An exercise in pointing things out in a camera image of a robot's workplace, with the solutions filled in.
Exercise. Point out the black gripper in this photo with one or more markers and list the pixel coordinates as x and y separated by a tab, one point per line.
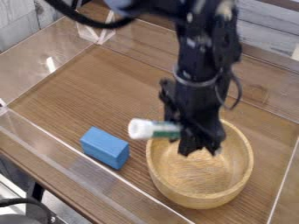
192	105

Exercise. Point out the green and white marker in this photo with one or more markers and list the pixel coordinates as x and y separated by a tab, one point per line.
144	129

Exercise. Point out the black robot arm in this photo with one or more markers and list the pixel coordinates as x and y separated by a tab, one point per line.
206	27

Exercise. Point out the brown wooden bowl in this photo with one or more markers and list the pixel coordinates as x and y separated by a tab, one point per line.
203	180

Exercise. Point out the blue rectangular block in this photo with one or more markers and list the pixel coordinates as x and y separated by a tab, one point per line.
106	147

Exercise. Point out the clear acrylic tray wall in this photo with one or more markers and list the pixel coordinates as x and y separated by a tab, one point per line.
64	85

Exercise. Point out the clear acrylic corner bracket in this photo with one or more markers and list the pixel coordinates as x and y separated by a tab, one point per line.
95	35

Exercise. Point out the black table leg frame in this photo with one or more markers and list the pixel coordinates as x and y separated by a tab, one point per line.
37	211

